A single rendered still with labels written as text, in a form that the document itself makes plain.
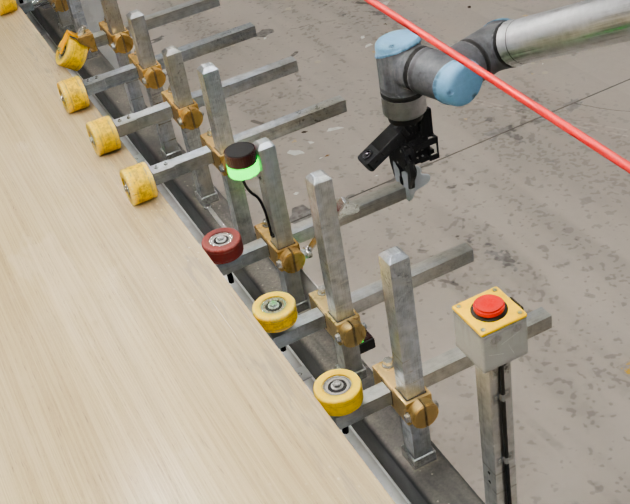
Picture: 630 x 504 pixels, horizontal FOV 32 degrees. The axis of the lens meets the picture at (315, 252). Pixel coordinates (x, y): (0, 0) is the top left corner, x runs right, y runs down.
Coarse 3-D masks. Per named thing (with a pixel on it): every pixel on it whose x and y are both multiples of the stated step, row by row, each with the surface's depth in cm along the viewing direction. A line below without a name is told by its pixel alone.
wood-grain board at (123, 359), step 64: (0, 64) 296; (0, 128) 266; (64, 128) 262; (0, 192) 242; (64, 192) 238; (0, 256) 222; (64, 256) 218; (128, 256) 215; (192, 256) 212; (0, 320) 205; (64, 320) 202; (128, 320) 199; (192, 320) 196; (256, 320) 194; (0, 384) 190; (64, 384) 188; (128, 384) 185; (192, 384) 183; (256, 384) 181; (0, 448) 177; (64, 448) 175; (128, 448) 173; (192, 448) 171; (256, 448) 169; (320, 448) 167
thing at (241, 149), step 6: (234, 144) 203; (240, 144) 203; (246, 144) 202; (228, 150) 201; (234, 150) 201; (240, 150) 201; (246, 150) 200; (252, 150) 200; (228, 156) 200; (234, 156) 199; (240, 156) 199; (258, 174) 206; (246, 186) 206; (252, 192) 207; (258, 198) 208; (264, 210) 210; (270, 228) 213; (270, 234) 214
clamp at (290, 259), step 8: (256, 232) 223; (264, 232) 220; (264, 240) 219; (272, 248) 216; (288, 248) 215; (296, 248) 215; (272, 256) 218; (280, 256) 215; (288, 256) 213; (296, 256) 214; (304, 256) 215; (280, 264) 215; (288, 264) 214; (296, 264) 215; (288, 272) 216
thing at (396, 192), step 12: (372, 192) 228; (384, 192) 227; (396, 192) 227; (360, 204) 225; (372, 204) 226; (384, 204) 227; (348, 216) 224; (360, 216) 226; (300, 228) 221; (312, 228) 222; (300, 240) 222; (252, 252) 218; (264, 252) 219; (216, 264) 216; (228, 264) 216; (240, 264) 218
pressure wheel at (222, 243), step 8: (216, 232) 216; (224, 232) 216; (232, 232) 215; (208, 240) 214; (216, 240) 214; (224, 240) 214; (232, 240) 213; (240, 240) 214; (208, 248) 212; (216, 248) 212; (224, 248) 212; (232, 248) 212; (240, 248) 214; (216, 256) 212; (224, 256) 212; (232, 256) 213; (232, 280) 220
